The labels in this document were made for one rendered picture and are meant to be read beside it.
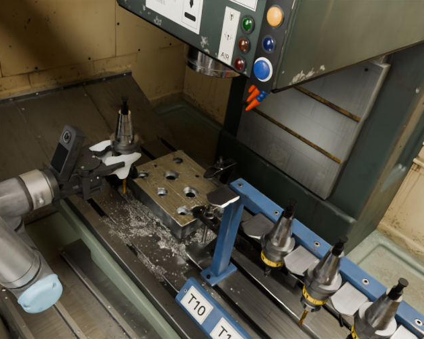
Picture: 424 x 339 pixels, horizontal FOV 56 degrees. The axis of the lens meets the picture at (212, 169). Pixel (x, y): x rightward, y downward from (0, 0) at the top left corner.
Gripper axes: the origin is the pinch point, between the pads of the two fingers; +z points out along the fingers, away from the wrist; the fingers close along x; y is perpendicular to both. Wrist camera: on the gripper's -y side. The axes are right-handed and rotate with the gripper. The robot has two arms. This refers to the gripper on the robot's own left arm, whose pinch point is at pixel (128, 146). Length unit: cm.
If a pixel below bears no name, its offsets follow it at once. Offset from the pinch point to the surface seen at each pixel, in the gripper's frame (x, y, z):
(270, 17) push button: 29.2, -38.7, 3.9
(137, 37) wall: -100, 21, 72
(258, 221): 32.7, 3.2, 10.2
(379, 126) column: 28, 3, 72
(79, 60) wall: -101, 27, 40
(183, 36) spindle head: 10.3, -29.1, 4.6
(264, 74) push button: 30.4, -30.6, 3.7
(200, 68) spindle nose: 2.4, -16.8, 17.5
